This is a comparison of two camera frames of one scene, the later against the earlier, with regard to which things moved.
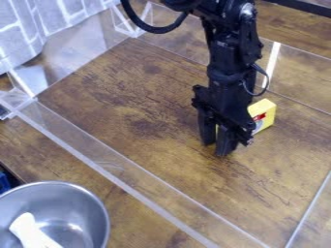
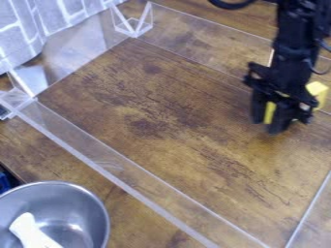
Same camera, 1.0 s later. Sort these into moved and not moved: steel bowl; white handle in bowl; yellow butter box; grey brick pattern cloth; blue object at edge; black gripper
Moved: black gripper; yellow butter box
Not moved: white handle in bowl; blue object at edge; grey brick pattern cloth; steel bowl
